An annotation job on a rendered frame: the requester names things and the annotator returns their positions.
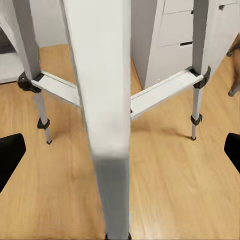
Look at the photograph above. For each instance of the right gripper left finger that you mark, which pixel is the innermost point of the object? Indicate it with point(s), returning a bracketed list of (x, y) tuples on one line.
[(12, 149)]

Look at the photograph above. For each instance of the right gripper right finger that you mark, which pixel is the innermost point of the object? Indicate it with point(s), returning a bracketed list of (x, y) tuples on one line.
[(232, 149)]

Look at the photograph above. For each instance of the camera tripod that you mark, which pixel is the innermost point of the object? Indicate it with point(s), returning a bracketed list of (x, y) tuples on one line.
[(99, 39)]

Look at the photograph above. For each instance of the desk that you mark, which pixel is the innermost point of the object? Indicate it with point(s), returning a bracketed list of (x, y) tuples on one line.
[(162, 37)]

